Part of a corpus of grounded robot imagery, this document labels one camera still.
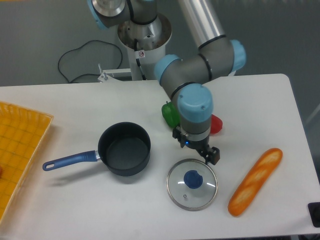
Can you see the glass lid with blue knob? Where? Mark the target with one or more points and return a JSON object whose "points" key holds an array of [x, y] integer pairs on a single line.
{"points": [[191, 184]]}

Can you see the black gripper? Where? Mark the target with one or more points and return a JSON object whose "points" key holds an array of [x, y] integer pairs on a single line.
{"points": [[198, 142]]}

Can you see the green toy pepper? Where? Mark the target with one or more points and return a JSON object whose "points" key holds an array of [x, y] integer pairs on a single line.
{"points": [[170, 115]]}

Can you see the black saucepan with blue handle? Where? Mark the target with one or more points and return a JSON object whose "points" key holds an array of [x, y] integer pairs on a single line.
{"points": [[124, 148]]}

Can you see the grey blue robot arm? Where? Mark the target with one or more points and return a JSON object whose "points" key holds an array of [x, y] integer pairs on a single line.
{"points": [[193, 102]]}

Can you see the black device at table edge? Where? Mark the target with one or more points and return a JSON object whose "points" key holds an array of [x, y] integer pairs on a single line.
{"points": [[314, 212]]}

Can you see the red toy pepper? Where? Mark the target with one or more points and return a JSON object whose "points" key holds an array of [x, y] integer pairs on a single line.
{"points": [[216, 124]]}

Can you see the yellow woven basket tray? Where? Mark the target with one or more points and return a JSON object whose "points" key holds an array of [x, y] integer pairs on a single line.
{"points": [[22, 131]]}

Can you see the toy baguette bread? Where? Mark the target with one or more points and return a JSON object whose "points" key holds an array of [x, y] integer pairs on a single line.
{"points": [[253, 181]]}

